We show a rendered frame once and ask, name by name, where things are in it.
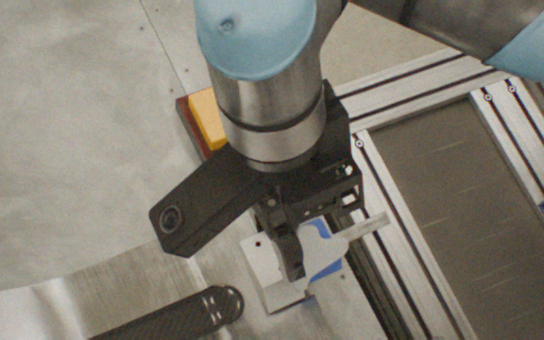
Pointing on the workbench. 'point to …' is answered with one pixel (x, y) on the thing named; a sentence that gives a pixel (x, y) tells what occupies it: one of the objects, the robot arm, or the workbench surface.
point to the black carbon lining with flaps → (183, 317)
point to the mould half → (143, 297)
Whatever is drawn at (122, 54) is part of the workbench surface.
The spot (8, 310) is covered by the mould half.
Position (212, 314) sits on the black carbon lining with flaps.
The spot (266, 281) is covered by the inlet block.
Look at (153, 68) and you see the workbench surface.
